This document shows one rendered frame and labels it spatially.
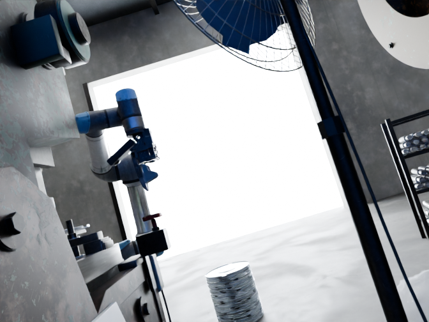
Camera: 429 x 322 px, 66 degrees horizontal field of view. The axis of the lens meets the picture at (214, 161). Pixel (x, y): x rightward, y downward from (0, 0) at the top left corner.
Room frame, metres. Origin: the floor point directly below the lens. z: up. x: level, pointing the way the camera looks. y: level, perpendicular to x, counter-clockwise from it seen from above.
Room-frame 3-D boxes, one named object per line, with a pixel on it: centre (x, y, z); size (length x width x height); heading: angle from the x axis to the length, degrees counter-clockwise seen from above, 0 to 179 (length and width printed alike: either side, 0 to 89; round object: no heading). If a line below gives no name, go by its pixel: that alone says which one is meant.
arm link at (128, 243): (1.65, 0.56, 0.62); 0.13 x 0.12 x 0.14; 110
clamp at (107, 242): (0.91, 0.42, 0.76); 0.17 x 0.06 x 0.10; 89
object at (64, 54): (0.89, 0.34, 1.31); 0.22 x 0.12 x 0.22; 179
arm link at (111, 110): (1.22, 0.29, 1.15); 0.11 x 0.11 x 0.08; 20
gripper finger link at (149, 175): (1.12, 0.23, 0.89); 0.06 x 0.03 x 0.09; 89
